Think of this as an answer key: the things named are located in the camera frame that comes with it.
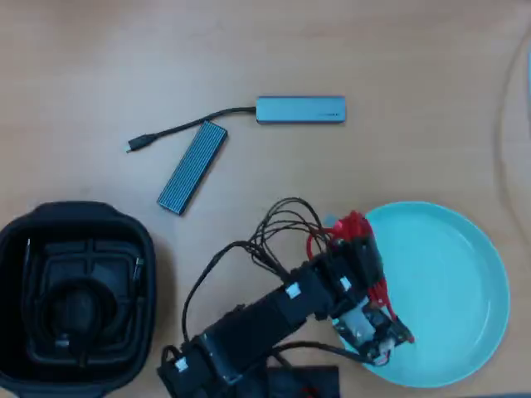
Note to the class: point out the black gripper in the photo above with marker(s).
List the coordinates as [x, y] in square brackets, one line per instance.
[340, 273]

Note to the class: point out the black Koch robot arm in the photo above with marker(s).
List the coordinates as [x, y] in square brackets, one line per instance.
[257, 319]

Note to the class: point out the light blue plate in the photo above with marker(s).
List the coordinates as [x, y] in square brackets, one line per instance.
[448, 290]

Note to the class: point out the black headphone case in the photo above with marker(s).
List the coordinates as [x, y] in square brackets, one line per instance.
[16, 248]

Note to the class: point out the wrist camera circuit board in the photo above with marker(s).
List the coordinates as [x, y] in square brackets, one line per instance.
[365, 327]

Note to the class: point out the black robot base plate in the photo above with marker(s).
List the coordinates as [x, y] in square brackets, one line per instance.
[315, 375]

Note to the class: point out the blue ribbed metal enclosure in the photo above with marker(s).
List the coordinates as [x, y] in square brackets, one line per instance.
[191, 170]

